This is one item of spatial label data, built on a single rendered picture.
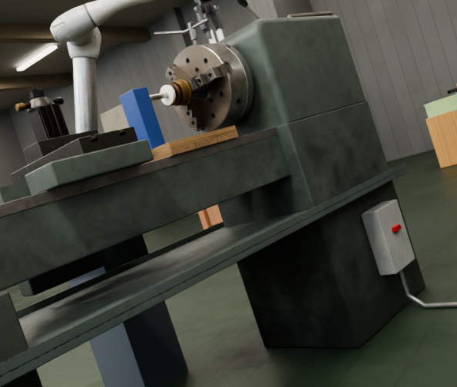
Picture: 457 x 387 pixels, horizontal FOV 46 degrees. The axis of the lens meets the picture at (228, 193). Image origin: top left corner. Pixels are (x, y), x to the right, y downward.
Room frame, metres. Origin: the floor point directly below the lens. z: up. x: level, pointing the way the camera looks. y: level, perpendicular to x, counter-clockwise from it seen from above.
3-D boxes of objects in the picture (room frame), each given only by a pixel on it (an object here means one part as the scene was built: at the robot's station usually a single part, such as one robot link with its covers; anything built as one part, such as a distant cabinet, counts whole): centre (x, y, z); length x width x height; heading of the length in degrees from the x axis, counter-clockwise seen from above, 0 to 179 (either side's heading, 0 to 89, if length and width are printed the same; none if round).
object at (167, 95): (1.84, 0.13, 1.08); 0.13 x 0.07 x 0.07; 135
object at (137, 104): (1.78, 0.19, 1.00); 0.08 x 0.06 x 0.23; 45
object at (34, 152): (1.66, 0.43, 1.00); 0.20 x 0.10 x 0.05; 135
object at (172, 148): (1.84, 0.14, 0.89); 0.36 x 0.30 x 0.04; 45
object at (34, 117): (1.64, 0.44, 1.07); 0.07 x 0.07 x 0.10; 45
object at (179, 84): (1.92, 0.05, 1.08); 0.09 x 0.09 x 0.09; 45
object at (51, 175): (1.57, 0.45, 0.90); 0.53 x 0.30 x 0.06; 45
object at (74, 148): (1.59, 0.40, 0.95); 0.43 x 0.18 x 0.04; 45
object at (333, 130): (2.32, -0.32, 0.43); 0.60 x 0.48 x 0.86; 135
